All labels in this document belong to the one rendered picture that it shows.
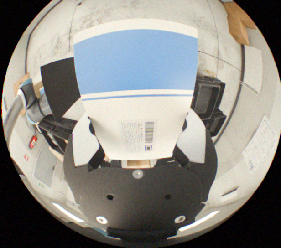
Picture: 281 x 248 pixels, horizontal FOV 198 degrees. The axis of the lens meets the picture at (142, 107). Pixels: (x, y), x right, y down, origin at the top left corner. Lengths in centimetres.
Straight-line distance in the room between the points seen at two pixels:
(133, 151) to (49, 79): 45
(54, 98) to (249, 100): 295
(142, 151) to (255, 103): 254
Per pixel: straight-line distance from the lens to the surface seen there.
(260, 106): 254
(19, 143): 362
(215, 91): 107
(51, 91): 48
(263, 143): 263
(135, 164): 96
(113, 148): 15
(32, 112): 60
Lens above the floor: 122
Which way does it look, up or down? 58 degrees down
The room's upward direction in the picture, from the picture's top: 175 degrees clockwise
